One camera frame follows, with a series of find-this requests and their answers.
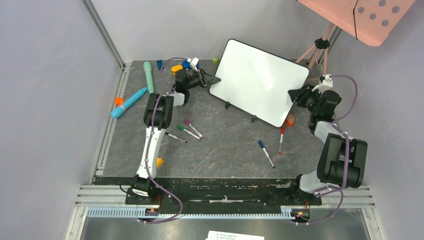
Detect dark blue block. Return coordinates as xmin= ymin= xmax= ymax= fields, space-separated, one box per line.
xmin=157 ymin=60 xmax=164 ymax=71

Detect purple whiteboard marker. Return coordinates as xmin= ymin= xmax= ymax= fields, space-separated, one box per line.
xmin=184 ymin=118 xmax=204 ymax=139

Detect white cable duct strip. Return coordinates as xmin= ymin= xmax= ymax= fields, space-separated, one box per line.
xmin=86 ymin=206 xmax=299 ymax=220

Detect blue toy crayon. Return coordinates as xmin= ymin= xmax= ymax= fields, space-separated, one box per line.
xmin=110 ymin=87 xmax=148 ymax=119

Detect black whiteboard marker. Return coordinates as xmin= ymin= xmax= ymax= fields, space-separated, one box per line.
xmin=165 ymin=132 xmax=188 ymax=144

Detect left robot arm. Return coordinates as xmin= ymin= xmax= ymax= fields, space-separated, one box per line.
xmin=125 ymin=67 xmax=222 ymax=205

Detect yellow stair block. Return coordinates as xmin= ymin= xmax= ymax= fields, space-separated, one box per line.
xmin=156 ymin=157 xmax=164 ymax=168

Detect yellow oval toy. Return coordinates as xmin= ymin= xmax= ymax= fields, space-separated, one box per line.
xmin=171 ymin=64 xmax=183 ymax=76

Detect white printed paper sheet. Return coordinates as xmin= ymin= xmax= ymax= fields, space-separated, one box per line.
xmin=206 ymin=230 xmax=265 ymax=240

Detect orange semicircle brick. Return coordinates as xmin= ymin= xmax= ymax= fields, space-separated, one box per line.
xmin=285 ymin=113 xmax=295 ymax=127

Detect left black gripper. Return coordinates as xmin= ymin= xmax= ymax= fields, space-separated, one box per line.
xmin=185 ymin=67 xmax=222 ymax=91

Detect blue toy car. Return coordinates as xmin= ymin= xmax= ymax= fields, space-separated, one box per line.
xmin=181 ymin=59 xmax=192 ymax=71

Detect mint toy crayon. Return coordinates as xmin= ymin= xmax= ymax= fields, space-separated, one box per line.
xmin=143 ymin=61 xmax=155 ymax=94

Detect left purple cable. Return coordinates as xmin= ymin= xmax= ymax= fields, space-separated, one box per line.
xmin=137 ymin=57 xmax=190 ymax=225

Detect blue whiteboard marker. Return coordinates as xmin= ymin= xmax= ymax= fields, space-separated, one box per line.
xmin=258 ymin=140 xmax=276 ymax=168

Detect white whiteboard black frame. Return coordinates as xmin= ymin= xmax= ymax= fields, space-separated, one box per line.
xmin=209 ymin=38 xmax=310 ymax=127

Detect pink perforated board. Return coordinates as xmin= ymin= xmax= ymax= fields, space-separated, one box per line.
xmin=299 ymin=0 xmax=416 ymax=47

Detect pink tripod stand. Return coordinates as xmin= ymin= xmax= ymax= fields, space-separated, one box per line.
xmin=295 ymin=22 xmax=335 ymax=75

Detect red whiteboard marker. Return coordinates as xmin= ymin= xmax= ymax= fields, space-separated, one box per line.
xmin=278 ymin=126 xmax=285 ymax=155

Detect orange small toy piece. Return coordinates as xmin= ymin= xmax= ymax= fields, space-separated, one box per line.
xmin=114 ymin=97 xmax=125 ymax=106

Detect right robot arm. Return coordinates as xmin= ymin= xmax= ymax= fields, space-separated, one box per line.
xmin=288 ymin=84 xmax=368 ymax=204

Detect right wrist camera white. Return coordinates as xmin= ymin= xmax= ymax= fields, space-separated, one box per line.
xmin=312 ymin=74 xmax=333 ymax=94

